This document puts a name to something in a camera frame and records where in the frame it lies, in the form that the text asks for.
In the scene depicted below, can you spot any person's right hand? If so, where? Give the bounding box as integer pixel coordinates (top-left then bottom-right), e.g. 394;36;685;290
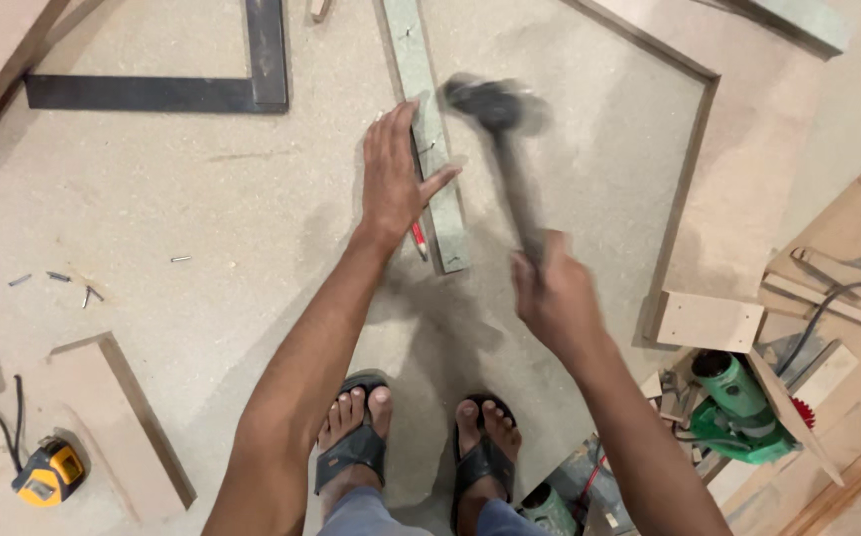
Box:
510;229;612;360

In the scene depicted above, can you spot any person's left hand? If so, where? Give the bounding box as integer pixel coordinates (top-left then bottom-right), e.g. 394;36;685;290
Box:
359;100;463;245

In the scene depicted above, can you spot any long green laminate strip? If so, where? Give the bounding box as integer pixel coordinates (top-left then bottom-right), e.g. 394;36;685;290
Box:
381;0;471;275

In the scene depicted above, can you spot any black hammer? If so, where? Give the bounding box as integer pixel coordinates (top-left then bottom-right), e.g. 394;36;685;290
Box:
441;72;554;269

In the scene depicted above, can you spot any person's right foot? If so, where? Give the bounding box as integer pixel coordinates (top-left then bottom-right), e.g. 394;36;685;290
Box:
454;398;523;536

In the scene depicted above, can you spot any person's foot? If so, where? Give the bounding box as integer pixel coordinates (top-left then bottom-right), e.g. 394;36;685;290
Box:
454;398;523;536
316;385;394;522

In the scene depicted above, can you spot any pale wooden block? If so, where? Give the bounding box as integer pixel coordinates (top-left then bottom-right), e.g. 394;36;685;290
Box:
652;289;766;355

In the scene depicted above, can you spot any person's right black sandal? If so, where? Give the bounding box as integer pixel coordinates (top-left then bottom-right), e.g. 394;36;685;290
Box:
450;392;519;536

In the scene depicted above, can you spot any person's black sandal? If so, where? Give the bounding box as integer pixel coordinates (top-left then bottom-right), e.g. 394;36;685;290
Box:
450;392;519;536
314;371;391;497

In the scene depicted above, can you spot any person's left foot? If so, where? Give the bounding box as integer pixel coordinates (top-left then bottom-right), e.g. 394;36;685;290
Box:
316;385;394;522

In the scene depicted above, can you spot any green power tool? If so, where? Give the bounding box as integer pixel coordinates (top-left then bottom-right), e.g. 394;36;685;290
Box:
515;482;581;536

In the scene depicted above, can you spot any green circular saw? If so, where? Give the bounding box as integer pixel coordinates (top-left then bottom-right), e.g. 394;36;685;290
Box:
687;349;818;467

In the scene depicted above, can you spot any person's right trouser leg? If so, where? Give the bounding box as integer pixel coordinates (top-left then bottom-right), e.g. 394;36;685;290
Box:
475;497;552;536

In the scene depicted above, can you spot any person's trouser leg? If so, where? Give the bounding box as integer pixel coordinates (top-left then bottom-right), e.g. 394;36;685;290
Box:
316;487;435;536
475;497;552;536

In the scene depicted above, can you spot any person's left black sandal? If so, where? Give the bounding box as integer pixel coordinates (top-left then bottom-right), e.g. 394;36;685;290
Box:
314;371;391;497

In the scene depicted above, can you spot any person's left trouser leg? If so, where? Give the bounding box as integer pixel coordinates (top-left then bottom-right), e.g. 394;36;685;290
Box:
316;487;435;536

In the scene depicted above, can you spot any thin wooden plank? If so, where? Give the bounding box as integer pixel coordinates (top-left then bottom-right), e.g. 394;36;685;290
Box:
745;347;846;488

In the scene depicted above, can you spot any large board with brown edge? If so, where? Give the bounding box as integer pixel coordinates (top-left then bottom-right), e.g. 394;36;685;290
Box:
0;0;722;536

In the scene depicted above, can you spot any brown wooden strip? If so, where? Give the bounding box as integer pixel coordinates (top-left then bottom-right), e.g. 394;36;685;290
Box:
779;430;861;536

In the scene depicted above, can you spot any black steel square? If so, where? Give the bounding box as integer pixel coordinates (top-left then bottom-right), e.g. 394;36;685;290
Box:
24;0;290;115

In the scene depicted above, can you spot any board piece with brown edge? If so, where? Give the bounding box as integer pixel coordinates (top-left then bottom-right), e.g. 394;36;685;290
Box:
48;331;199;524

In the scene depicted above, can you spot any yellow tape measure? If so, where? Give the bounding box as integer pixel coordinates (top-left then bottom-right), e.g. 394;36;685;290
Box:
11;435;88;509

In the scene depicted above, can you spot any red cable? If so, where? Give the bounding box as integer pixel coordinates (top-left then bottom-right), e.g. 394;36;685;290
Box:
578;453;608;509

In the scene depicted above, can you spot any thick black cable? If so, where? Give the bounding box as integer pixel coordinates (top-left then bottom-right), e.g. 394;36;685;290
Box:
776;280;861;378

